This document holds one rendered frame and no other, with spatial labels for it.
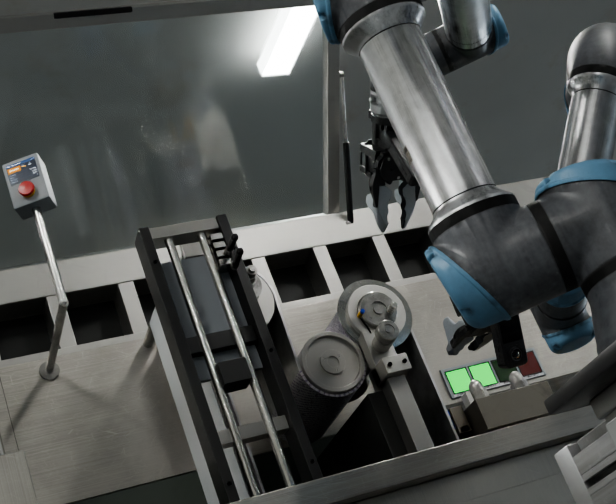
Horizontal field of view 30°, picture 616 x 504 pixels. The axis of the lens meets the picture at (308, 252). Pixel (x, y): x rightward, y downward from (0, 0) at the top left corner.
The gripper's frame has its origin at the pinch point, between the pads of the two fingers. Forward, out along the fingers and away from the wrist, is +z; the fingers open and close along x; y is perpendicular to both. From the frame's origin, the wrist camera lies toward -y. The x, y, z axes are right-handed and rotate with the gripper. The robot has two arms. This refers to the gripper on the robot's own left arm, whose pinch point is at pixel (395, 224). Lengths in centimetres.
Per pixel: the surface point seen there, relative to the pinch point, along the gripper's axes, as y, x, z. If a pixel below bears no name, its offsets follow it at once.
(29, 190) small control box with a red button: 32, 58, -6
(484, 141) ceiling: 309, -231, 94
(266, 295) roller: 10.2, 21.2, 13.8
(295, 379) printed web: -0.2, 20.3, 26.5
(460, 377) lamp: 19, -29, 47
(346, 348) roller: -0.6, 10.1, 22.3
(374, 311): 2.1, 2.9, 17.5
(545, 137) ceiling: 312, -273, 98
